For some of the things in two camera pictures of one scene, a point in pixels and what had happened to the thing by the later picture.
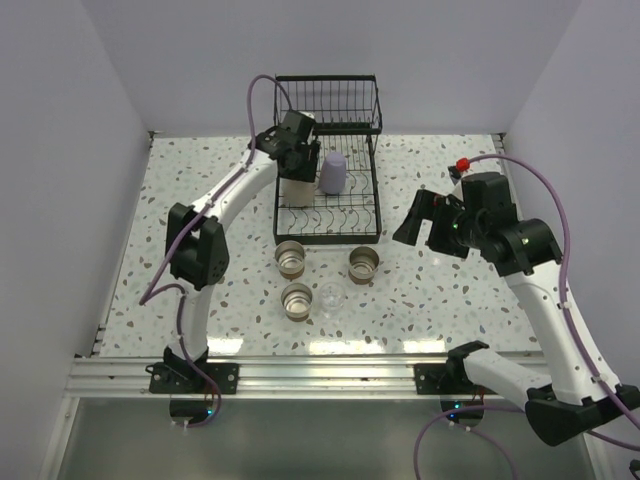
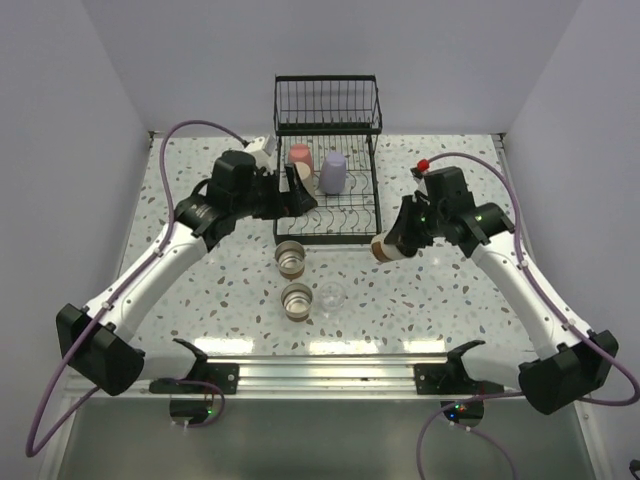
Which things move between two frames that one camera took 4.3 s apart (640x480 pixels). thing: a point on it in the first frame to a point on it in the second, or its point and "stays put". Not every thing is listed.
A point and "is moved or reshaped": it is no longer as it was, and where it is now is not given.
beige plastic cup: (298, 193) is moved or reshaped
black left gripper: (307, 171) to (295, 203)
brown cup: (363, 264) to (382, 251)
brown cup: (290, 259) stays put
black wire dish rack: (343, 204) stays put
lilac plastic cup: (333, 173) stays put
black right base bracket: (448, 378) stays put
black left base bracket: (184, 378) stays put
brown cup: (296, 299) stays put
